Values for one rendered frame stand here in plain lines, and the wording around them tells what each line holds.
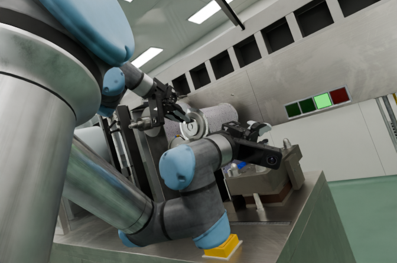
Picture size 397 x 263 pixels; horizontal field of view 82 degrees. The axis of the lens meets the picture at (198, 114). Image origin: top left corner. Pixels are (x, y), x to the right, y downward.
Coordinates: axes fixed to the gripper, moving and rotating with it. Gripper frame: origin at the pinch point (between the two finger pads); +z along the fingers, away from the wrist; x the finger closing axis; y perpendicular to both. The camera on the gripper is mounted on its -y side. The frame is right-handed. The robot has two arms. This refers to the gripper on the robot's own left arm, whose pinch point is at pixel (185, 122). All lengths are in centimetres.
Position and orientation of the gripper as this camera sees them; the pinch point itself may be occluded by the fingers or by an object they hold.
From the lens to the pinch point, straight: 89.1
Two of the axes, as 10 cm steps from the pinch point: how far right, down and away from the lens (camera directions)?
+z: 6.6, 5.1, 5.5
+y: 1.5, -8.1, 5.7
